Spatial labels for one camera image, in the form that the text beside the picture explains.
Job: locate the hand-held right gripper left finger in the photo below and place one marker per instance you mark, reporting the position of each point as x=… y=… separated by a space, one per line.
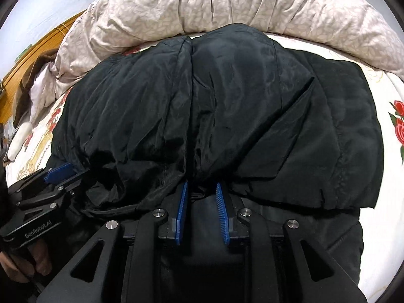
x=181 y=208

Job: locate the white pillow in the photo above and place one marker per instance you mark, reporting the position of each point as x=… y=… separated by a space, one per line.
x=20 y=142

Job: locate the brown fuzzy cloth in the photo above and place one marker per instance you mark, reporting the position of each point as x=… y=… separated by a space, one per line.
x=41 y=60

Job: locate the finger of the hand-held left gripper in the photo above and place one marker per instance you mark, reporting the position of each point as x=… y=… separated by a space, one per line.
x=63 y=189
x=58 y=172

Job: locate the floral rose bed sheet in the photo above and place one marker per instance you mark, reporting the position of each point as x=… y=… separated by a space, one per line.
x=378 y=243

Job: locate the wooden headboard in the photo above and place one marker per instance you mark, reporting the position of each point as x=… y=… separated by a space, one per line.
x=28 y=60

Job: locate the beige patterned duvet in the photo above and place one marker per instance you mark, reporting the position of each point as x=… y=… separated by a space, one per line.
x=221 y=3

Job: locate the person's left hand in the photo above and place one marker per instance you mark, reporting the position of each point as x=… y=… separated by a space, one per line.
x=41 y=258

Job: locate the black hooded puffer jacket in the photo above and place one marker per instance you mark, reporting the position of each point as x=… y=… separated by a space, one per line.
x=252 y=116

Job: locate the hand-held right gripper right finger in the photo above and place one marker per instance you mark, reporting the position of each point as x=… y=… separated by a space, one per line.
x=222 y=211

